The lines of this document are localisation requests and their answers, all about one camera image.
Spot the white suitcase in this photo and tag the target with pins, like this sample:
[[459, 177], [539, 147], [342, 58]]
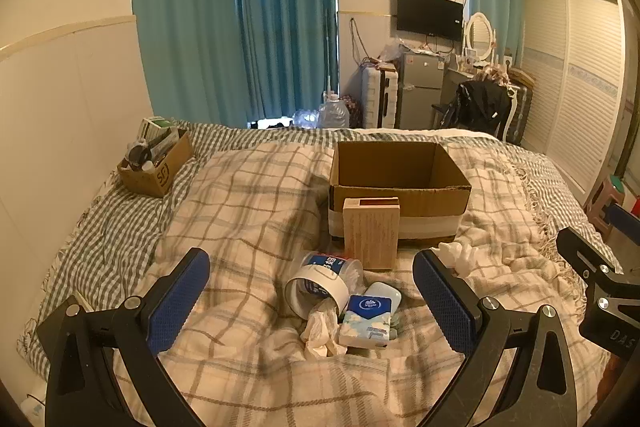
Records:
[[372, 99]]

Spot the blue white tissue packet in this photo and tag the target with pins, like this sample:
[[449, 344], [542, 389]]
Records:
[[367, 313]]

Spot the white louvred wardrobe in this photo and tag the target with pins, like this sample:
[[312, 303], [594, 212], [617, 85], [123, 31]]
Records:
[[580, 82]]

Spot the wooden box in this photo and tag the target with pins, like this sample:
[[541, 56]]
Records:
[[372, 237]]

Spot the stacked plastic stools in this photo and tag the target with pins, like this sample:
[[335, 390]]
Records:
[[605, 199]]

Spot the dark suitcase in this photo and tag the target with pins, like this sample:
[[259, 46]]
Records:
[[522, 112]]

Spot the white tape roll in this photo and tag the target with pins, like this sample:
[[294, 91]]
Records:
[[325, 278]]

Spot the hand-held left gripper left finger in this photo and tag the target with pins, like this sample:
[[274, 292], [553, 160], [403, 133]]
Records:
[[175, 302]]

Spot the clear plastic bottles pack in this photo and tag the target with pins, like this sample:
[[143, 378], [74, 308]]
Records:
[[306, 118]]

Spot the black jacket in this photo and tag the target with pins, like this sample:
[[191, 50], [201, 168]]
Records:
[[477, 104]]

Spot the green white carton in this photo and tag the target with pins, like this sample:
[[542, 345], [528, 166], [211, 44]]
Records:
[[156, 126]]

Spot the grey small fridge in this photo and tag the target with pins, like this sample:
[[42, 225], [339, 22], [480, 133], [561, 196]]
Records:
[[421, 92]]

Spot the large cardboard box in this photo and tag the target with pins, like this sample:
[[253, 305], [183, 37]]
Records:
[[400, 202]]

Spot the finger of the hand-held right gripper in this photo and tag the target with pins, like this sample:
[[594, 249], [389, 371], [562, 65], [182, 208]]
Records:
[[585, 254], [625, 222]]

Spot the black tape dispenser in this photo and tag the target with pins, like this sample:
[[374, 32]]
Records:
[[140, 154]]

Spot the small cardboard box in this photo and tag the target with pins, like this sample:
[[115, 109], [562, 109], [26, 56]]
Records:
[[150, 179]]

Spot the white oval mirror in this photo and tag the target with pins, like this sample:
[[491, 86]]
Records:
[[479, 32]]

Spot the green gingham bed sheet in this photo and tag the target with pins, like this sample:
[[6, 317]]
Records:
[[115, 227]]

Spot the clear jar with blue label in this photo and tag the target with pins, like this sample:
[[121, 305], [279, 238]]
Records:
[[341, 263]]

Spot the large clear water jug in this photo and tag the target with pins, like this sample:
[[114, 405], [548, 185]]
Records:
[[333, 113]]

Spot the white tissue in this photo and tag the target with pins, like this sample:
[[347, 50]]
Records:
[[462, 257], [320, 328]]

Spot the beige plaid blanket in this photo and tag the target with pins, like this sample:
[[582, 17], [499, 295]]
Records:
[[240, 217]]

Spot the black wall television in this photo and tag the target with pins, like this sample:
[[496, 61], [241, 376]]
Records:
[[429, 14]]

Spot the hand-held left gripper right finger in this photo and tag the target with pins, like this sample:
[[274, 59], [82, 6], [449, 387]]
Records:
[[442, 302]]

